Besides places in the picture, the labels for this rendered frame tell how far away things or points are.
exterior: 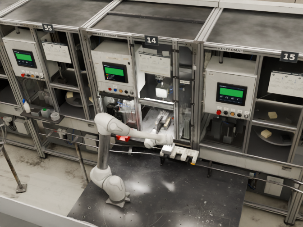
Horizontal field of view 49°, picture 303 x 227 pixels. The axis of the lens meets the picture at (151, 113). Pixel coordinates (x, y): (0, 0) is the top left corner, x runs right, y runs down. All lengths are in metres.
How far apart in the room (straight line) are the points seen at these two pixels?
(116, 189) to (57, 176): 1.64
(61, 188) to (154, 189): 1.52
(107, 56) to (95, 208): 1.42
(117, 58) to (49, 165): 2.17
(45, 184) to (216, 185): 2.24
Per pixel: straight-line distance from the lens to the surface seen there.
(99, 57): 3.23
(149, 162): 3.58
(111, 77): 3.26
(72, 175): 4.55
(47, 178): 4.64
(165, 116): 3.56
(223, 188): 3.37
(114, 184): 3.08
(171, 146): 3.38
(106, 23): 3.32
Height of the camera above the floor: 3.28
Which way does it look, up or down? 38 degrees down
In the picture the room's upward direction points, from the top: 4 degrees counter-clockwise
